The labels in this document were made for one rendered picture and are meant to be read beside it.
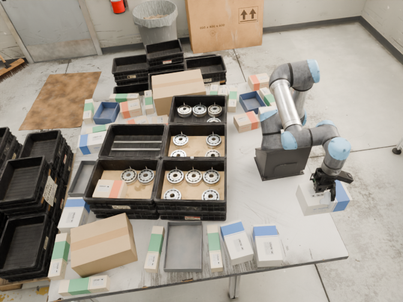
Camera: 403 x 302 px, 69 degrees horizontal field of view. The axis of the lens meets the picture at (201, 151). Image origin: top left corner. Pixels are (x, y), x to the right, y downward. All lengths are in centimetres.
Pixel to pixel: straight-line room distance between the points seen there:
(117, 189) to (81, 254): 38
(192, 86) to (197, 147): 57
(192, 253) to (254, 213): 43
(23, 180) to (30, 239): 46
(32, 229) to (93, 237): 103
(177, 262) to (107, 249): 38
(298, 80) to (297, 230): 84
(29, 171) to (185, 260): 155
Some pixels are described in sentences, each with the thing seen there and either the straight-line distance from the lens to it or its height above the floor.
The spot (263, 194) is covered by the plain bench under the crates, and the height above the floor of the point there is 70.
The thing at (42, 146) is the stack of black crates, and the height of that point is 38.
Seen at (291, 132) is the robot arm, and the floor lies 143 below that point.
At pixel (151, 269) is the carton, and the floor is 75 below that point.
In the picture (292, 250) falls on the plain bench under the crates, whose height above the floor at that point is 70.
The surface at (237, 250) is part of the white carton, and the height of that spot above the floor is 79.
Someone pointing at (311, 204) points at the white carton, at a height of 114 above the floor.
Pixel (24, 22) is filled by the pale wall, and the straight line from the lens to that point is 488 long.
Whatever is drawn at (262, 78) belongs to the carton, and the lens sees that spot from 263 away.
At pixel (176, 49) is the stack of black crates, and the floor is 50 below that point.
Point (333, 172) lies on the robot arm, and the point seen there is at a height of 133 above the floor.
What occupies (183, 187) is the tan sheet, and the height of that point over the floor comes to 83.
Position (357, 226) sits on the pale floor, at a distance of 279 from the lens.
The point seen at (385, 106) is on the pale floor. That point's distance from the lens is 390.
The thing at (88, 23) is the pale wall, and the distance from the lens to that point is 464.
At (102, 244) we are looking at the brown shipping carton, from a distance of 168.
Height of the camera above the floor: 230
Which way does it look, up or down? 49 degrees down
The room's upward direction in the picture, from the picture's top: 6 degrees counter-clockwise
